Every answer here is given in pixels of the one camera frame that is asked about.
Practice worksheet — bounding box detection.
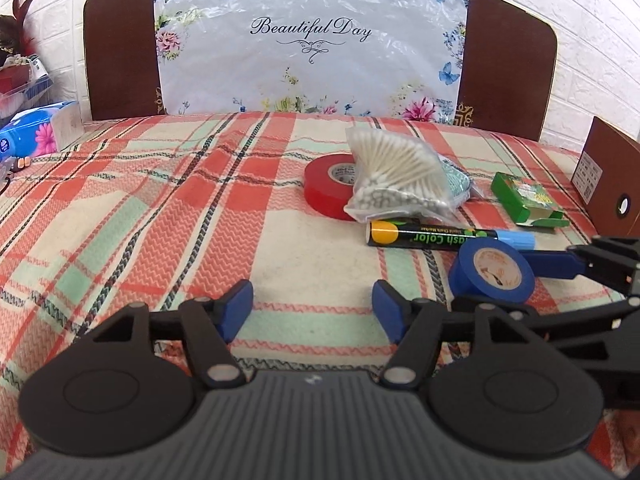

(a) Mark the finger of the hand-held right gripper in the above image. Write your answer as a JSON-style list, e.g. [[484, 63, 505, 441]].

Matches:
[[520, 299, 640, 361], [524, 234, 640, 297]]

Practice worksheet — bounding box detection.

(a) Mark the plaid blanket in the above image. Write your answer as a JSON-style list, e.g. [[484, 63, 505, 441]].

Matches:
[[0, 110, 640, 480]]

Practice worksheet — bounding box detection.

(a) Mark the clear plastic container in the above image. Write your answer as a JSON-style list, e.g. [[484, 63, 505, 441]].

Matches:
[[0, 55, 56, 122]]

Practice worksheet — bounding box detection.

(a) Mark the green printed carton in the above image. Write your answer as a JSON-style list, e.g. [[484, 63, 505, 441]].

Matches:
[[490, 171, 571, 229]]

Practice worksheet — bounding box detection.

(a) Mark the blue tape roll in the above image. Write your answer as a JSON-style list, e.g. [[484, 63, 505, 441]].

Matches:
[[448, 237, 535, 306]]

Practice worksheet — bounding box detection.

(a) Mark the bag of cotton swabs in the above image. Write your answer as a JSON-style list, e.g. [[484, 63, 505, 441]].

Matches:
[[344, 126, 458, 223]]

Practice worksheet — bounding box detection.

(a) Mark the small teal packet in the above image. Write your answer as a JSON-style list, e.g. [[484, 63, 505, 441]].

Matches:
[[439, 157, 475, 203]]

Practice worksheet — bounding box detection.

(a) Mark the red feather decoration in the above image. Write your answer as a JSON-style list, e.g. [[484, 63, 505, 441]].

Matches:
[[0, 0, 43, 68]]

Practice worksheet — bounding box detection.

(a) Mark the brown headboard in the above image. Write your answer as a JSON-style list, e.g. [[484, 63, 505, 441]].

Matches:
[[82, 0, 558, 142]]

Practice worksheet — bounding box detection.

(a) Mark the red tape roll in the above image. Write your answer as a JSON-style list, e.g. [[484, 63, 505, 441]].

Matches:
[[304, 152, 371, 222]]

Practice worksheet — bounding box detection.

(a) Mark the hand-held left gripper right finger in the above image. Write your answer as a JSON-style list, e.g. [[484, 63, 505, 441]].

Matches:
[[372, 280, 540, 390]]

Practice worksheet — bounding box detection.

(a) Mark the blue tissue packet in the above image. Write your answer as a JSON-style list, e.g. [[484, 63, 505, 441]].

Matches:
[[0, 101, 83, 162]]

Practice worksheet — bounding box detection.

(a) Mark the brown cardboard box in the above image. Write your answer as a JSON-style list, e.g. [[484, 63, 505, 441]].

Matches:
[[571, 116, 640, 238]]

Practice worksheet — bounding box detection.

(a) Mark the black marker with blue cap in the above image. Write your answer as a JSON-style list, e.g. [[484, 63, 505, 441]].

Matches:
[[365, 220, 536, 252]]

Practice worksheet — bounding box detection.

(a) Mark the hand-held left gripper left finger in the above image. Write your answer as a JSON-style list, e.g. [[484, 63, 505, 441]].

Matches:
[[91, 280, 254, 389]]

